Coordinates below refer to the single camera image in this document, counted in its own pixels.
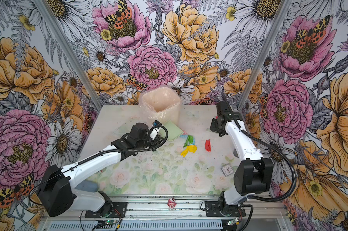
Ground green plastic dustpan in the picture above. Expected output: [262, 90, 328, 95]
[163, 120, 184, 141]

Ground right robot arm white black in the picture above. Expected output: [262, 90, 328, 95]
[210, 101, 274, 216]

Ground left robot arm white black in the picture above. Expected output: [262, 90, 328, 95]
[36, 121, 169, 218]

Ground red paper scrap front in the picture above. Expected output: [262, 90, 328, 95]
[205, 140, 211, 152]

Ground cream bin with plastic bag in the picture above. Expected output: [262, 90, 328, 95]
[139, 85, 182, 125]

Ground green paper scrap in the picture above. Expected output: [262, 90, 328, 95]
[183, 135, 195, 147]

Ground blue paper scrap by dustpan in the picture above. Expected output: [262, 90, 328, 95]
[180, 133, 195, 147]

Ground yellow paper scrap centre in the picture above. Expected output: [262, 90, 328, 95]
[181, 145, 198, 157]

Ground small white alarm clock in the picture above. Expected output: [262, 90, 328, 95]
[221, 164, 234, 177]

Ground grey blue sponge pad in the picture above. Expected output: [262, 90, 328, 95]
[75, 180, 99, 193]

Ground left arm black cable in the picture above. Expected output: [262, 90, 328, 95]
[38, 120, 169, 200]

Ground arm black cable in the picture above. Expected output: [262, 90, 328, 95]
[38, 120, 169, 200]
[221, 93, 298, 202]

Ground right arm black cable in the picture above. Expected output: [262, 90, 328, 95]
[221, 93, 298, 202]

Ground small pink figurine on rail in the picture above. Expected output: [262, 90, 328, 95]
[167, 197, 177, 210]

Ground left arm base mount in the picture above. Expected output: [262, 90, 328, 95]
[84, 202, 128, 218]

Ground aluminium front rail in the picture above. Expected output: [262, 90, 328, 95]
[38, 195, 293, 231]

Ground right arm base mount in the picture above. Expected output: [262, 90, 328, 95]
[201, 201, 246, 217]

